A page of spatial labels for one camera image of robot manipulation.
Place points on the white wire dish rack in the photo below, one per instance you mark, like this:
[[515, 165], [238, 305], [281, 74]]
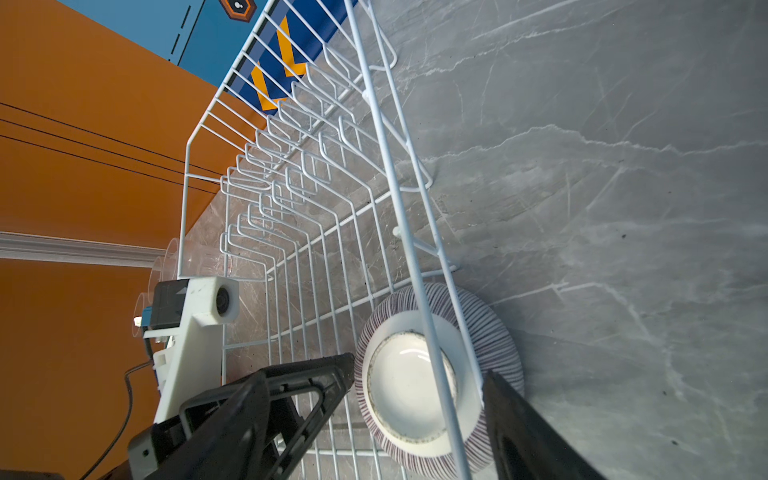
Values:
[[327, 212]]

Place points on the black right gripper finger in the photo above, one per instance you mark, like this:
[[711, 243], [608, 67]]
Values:
[[524, 445]]

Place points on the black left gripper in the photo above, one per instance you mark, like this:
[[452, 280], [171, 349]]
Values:
[[259, 427]]

